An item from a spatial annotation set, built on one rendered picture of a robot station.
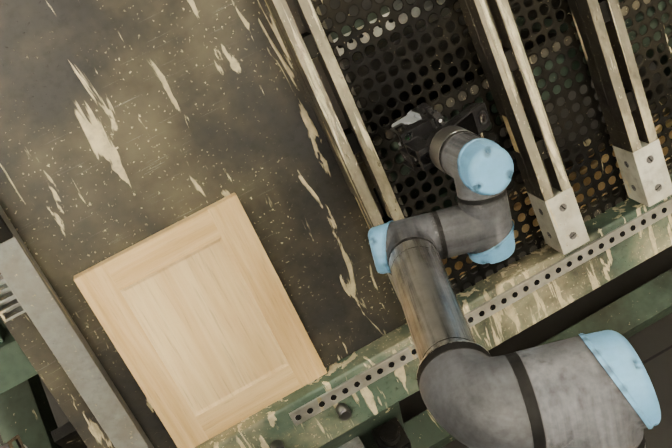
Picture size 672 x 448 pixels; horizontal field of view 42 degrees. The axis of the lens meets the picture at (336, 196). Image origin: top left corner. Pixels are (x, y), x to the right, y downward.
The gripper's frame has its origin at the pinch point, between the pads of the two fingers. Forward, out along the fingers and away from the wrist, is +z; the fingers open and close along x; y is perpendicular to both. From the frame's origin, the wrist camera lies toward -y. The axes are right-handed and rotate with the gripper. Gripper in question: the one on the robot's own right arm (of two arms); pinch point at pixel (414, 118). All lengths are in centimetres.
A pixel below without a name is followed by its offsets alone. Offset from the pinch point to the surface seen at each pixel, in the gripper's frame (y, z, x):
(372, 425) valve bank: 30, 3, 56
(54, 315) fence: 71, -1, 2
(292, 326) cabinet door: 36.1, 1.1, 26.3
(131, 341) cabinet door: 63, 1, 14
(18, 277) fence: 73, -1, -7
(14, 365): 83, 6, 10
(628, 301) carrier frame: -52, 46, 92
